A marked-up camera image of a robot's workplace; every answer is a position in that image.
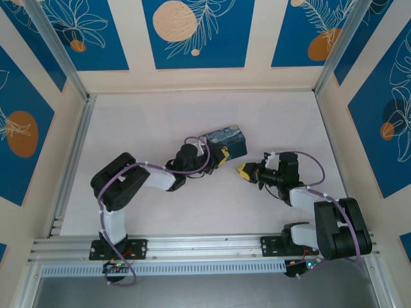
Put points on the starry night print tin box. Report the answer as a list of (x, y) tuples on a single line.
[(231, 141)]

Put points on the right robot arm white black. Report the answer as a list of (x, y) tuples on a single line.
[(340, 231)]

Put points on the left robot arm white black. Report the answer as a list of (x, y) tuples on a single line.
[(114, 224)]

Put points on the blue poster large peach circle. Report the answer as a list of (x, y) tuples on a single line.
[(199, 38)]

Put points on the blue poster orange circle fern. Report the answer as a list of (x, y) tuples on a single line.
[(298, 38)]

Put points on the blue poster white flower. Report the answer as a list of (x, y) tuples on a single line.
[(102, 48)]

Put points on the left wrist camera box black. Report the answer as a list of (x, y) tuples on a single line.
[(188, 157)]

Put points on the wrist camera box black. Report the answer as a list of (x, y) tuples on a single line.
[(188, 157), (288, 167)]

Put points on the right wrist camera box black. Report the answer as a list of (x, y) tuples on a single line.
[(288, 167)]

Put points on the black base plate of right arm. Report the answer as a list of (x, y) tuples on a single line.
[(269, 245)]

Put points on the aluminium side rail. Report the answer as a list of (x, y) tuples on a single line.
[(82, 128), (337, 160)]

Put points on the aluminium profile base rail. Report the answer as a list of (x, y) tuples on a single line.
[(199, 247)]

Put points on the black base plate of left arm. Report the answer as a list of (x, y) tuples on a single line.
[(138, 248)]

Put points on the blue wall panel white flower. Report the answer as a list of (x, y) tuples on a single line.
[(369, 128)]

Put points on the aluminium frame post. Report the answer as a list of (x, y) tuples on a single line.
[(340, 51), (57, 51)]

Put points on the blue wall panel orange disc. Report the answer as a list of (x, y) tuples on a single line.
[(22, 134)]

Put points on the blue wall panel white leaves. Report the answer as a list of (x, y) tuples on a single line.
[(385, 25)]

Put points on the blue wall panel narrow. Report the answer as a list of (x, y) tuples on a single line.
[(35, 38)]

